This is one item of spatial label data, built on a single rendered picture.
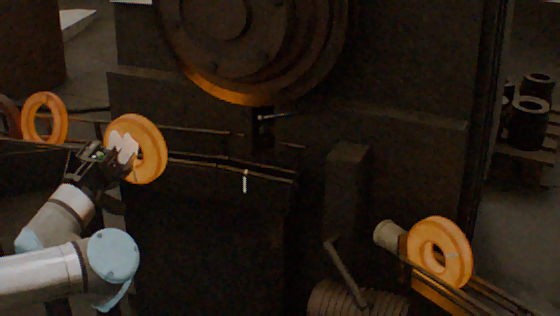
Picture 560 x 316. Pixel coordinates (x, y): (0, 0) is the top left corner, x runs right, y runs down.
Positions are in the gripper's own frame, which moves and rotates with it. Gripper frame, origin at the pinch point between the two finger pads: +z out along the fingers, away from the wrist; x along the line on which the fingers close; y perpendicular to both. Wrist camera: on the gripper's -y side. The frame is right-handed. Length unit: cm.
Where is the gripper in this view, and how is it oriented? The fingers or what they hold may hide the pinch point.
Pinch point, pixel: (133, 141)
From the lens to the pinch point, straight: 137.5
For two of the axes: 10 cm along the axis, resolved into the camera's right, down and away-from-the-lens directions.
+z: 4.0, -6.5, 6.5
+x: -9.1, -1.9, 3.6
